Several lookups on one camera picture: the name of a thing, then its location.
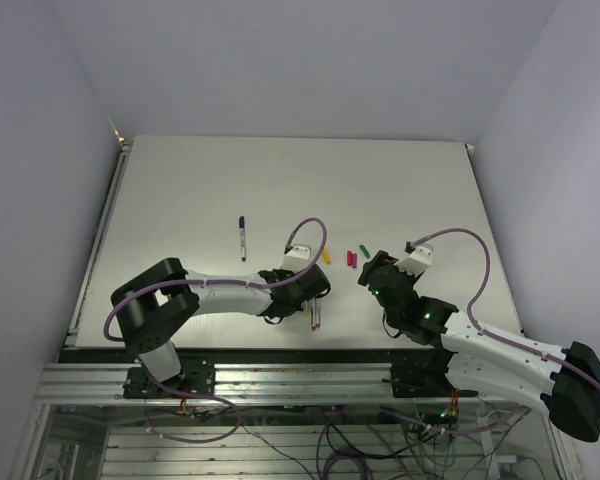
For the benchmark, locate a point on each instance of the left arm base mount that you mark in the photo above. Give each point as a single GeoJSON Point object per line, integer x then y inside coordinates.
{"type": "Point", "coordinates": [194, 377]}

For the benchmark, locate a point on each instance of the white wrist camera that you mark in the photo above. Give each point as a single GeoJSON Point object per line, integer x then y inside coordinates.
{"type": "Point", "coordinates": [297, 258]}
{"type": "Point", "coordinates": [417, 259]}

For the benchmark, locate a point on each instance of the blue pen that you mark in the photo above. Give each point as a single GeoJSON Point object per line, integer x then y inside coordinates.
{"type": "Point", "coordinates": [242, 236]}

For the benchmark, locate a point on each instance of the red pen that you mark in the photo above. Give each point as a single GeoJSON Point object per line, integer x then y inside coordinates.
{"type": "Point", "coordinates": [313, 314]}

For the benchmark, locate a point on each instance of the green pen cap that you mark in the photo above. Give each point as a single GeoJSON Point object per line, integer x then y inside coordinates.
{"type": "Point", "coordinates": [364, 250]}

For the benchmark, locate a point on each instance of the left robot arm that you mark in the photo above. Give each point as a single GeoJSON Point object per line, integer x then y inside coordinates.
{"type": "Point", "coordinates": [152, 307]}

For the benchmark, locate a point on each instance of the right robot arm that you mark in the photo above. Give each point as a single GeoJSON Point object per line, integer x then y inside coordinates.
{"type": "Point", "coordinates": [562, 383]}

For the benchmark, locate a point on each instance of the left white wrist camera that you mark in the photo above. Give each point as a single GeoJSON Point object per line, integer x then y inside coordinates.
{"type": "Point", "coordinates": [297, 258]}

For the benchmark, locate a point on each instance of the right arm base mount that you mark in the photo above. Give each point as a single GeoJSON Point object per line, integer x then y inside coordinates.
{"type": "Point", "coordinates": [420, 373]}

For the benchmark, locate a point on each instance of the aluminium frame rail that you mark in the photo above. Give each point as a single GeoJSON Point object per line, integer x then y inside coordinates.
{"type": "Point", "coordinates": [241, 384]}

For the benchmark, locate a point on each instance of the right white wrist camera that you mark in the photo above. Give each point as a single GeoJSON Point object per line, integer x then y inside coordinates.
{"type": "Point", "coordinates": [417, 259]}

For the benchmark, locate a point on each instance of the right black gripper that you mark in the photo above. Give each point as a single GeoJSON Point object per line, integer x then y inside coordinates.
{"type": "Point", "coordinates": [382, 259]}

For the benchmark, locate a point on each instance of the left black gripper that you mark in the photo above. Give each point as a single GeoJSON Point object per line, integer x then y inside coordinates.
{"type": "Point", "coordinates": [281, 273]}

